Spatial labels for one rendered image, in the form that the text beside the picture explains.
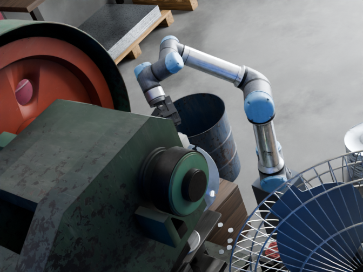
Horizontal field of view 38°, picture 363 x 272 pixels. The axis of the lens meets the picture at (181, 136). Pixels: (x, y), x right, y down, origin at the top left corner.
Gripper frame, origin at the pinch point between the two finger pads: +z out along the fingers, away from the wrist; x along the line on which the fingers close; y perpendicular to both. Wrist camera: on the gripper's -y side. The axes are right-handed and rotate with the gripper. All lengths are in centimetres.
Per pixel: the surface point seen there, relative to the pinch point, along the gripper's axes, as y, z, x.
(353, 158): 89, 35, 86
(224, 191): 17, 22, 76
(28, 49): -30, -45, -37
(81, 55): -16.5, -42.3, -19.1
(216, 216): 4.5, 30.2, 7.3
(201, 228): -2.8, 31.8, 5.6
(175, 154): -2, 9, -62
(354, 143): 94, 28, 87
